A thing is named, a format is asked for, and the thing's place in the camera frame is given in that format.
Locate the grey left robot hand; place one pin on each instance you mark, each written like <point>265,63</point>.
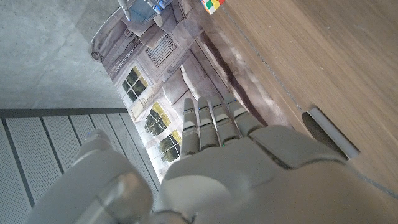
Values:
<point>248,183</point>

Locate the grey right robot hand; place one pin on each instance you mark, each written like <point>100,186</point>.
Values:
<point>126,9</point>

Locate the multicolour rubik's cube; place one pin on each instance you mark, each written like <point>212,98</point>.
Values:
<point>212,5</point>

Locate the black eraser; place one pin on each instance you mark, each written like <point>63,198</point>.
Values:
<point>332,133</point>

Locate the printed sofa room backdrop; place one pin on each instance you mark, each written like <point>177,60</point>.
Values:
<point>186,68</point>

